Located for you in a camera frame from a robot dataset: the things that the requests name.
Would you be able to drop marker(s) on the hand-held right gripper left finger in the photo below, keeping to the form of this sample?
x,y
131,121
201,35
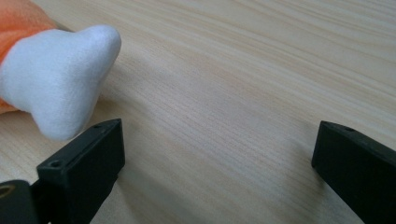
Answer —
x,y
81,168

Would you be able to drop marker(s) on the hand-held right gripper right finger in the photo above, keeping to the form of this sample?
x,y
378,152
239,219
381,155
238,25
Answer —
x,y
358,168

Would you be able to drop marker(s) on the orange and white plush toy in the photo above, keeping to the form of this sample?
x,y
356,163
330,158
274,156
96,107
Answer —
x,y
59,77

